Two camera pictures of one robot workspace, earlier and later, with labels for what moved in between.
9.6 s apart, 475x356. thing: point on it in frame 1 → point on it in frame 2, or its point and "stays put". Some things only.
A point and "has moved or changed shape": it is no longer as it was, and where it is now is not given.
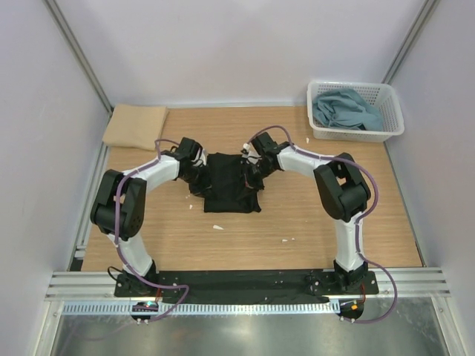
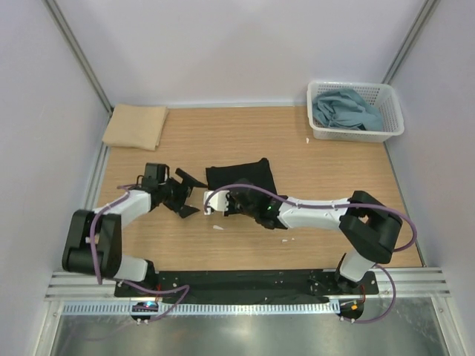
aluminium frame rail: (429, 282) stays put
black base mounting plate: (246, 286) stays put
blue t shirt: (345, 108) stays put
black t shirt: (228, 192) has moved or changed shape
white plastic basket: (351, 110) stays put
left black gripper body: (197, 179) → (174, 193)
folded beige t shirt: (138, 126) stays put
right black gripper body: (254, 174) → (234, 208)
